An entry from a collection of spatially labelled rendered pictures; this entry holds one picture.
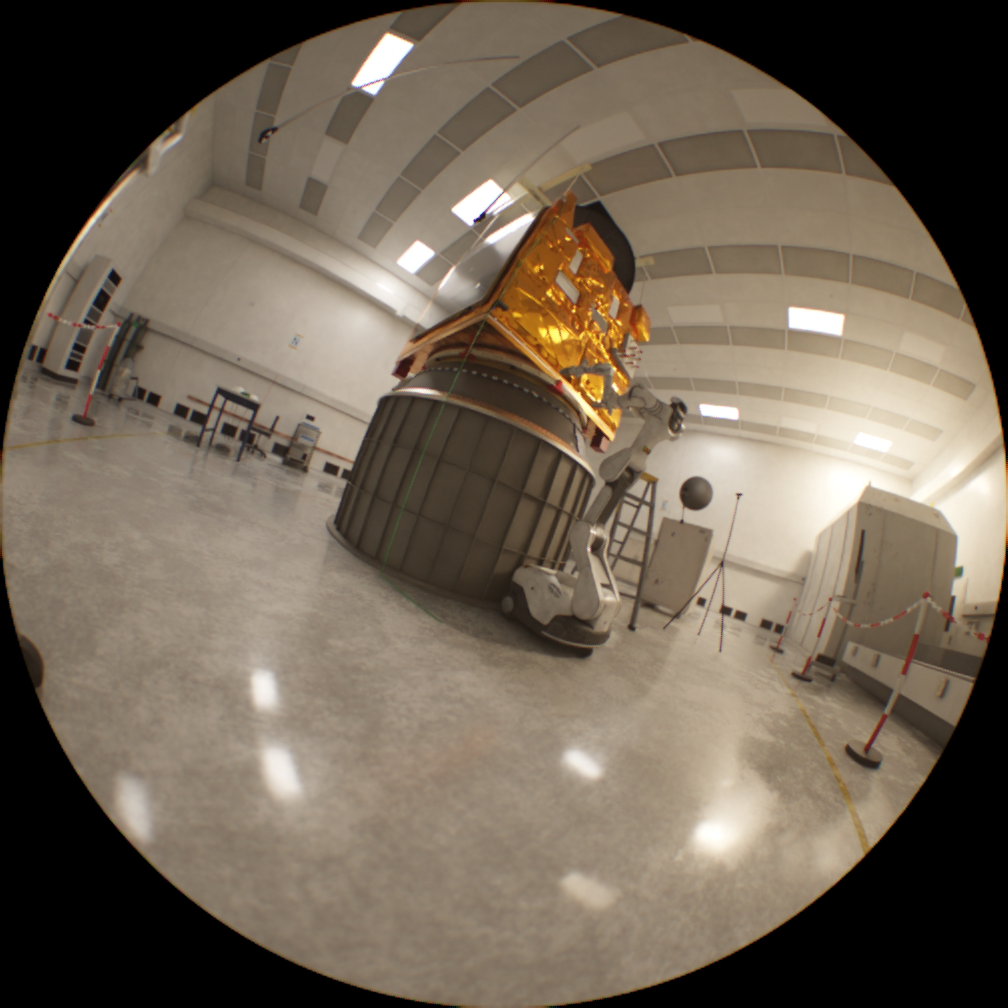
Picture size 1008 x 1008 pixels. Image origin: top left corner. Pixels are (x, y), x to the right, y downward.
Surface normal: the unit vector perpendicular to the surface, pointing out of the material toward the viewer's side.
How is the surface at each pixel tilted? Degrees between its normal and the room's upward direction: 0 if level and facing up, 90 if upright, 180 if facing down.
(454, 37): 180
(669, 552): 90
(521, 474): 90
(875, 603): 90
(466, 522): 90
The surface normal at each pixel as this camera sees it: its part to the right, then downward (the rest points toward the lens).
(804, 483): -0.66, -0.28
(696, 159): -0.35, 0.94
